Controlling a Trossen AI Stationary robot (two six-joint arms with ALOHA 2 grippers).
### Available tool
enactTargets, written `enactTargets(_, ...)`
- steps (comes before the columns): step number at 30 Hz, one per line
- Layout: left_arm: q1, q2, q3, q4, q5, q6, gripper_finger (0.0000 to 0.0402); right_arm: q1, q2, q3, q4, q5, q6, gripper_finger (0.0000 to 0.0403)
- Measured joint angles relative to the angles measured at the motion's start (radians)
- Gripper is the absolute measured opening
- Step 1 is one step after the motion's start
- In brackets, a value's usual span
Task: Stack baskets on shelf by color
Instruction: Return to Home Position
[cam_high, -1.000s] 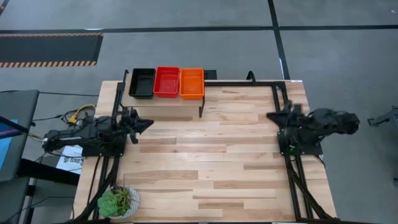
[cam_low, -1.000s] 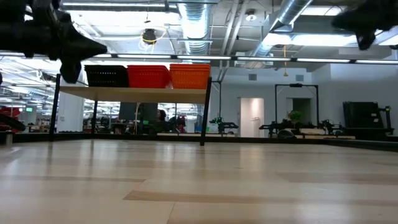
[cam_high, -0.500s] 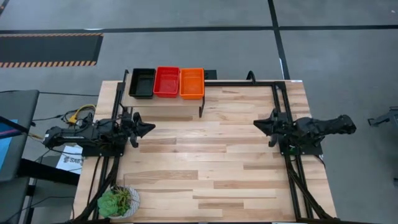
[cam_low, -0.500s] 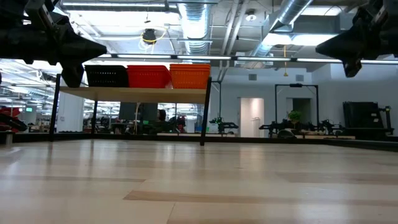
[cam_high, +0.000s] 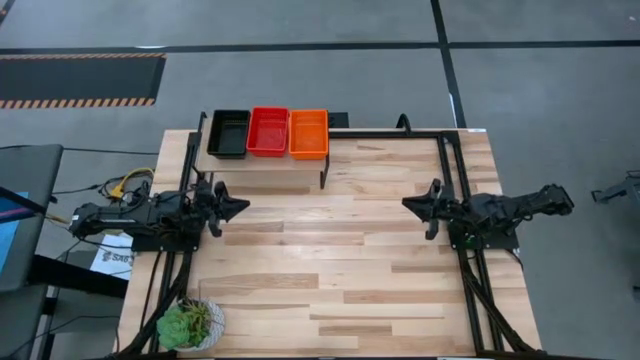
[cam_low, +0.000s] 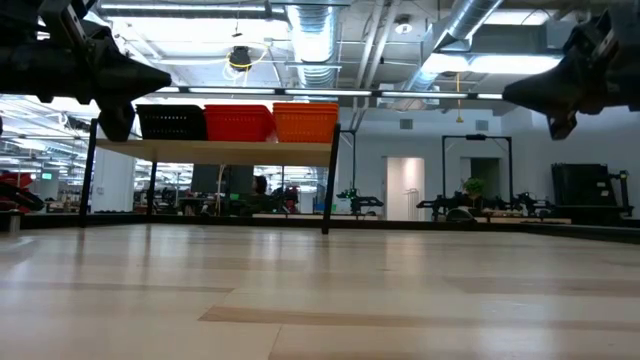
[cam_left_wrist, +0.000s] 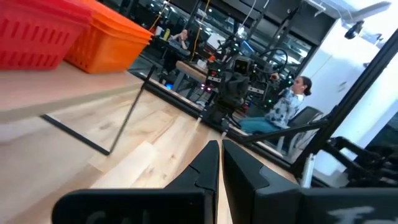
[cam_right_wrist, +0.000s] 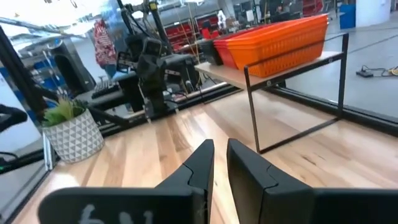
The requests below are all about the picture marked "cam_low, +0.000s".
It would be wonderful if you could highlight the black background rig frame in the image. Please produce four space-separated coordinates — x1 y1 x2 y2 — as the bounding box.
441 133 515 211

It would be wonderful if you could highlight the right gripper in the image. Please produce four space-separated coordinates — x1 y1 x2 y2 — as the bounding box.
501 18 640 142

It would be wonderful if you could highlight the black background cabinet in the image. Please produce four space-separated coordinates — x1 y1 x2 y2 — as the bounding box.
551 162 635 220

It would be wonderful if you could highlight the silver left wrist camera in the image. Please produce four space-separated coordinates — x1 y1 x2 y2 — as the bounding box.
38 0 99 51

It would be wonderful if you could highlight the black ceiling-hung device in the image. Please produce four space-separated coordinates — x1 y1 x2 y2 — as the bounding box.
228 45 253 72

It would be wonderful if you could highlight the black aluminium table frame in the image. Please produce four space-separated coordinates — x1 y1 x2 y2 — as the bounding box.
0 212 640 247

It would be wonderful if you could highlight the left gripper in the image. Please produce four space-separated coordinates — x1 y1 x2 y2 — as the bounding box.
0 0 174 143

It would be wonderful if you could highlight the silver slanted air duct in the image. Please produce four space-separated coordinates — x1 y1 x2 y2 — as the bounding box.
394 0 505 96

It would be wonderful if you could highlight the wooden shelf with black legs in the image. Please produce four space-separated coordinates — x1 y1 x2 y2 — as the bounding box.
78 117 343 236

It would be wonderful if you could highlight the red and black machine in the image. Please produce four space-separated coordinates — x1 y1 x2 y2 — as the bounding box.
0 172 46 214

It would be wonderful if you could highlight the white door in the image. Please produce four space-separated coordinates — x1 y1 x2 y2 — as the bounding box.
384 156 426 222

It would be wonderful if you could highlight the small background potted plant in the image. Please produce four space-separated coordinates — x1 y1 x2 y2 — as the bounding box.
462 177 485 201

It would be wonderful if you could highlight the silver ribbed air duct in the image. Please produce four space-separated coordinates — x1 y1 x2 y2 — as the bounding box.
285 4 342 90

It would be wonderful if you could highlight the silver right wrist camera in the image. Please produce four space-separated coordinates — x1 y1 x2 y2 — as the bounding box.
592 0 640 64

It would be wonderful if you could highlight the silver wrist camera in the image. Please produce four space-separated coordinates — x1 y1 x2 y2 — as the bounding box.
592 0 640 64
38 0 99 51

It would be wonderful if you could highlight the person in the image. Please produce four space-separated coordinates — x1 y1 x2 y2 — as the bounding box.
249 174 271 214

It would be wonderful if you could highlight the yellow hanging cord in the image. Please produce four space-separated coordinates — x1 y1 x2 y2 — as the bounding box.
453 72 464 125

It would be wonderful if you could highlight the black background panel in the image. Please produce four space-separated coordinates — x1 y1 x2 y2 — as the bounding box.
190 164 255 197

